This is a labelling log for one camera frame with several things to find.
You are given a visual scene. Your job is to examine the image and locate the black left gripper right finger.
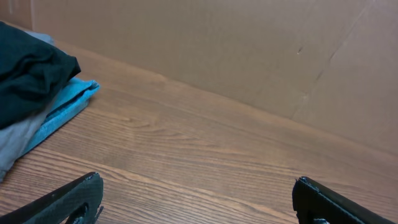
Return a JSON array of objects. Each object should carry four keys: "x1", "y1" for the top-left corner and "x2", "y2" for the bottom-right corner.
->
[{"x1": 292, "y1": 176, "x2": 394, "y2": 224}]

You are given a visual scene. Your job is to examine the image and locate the folded black garment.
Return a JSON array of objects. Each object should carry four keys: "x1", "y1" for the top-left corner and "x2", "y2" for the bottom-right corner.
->
[{"x1": 1, "y1": 22, "x2": 81, "y2": 128}]

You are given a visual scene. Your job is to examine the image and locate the folded blue garment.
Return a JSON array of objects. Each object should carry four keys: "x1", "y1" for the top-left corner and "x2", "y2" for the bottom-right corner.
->
[{"x1": 22, "y1": 78, "x2": 100, "y2": 155}]

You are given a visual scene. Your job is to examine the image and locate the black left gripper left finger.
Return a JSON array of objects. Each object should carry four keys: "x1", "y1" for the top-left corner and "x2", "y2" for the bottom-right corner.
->
[{"x1": 1, "y1": 172, "x2": 103, "y2": 224}]

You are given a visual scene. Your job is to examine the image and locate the folded grey garment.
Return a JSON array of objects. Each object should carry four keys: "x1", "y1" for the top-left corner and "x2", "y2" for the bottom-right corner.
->
[{"x1": 1, "y1": 32, "x2": 56, "y2": 177}]

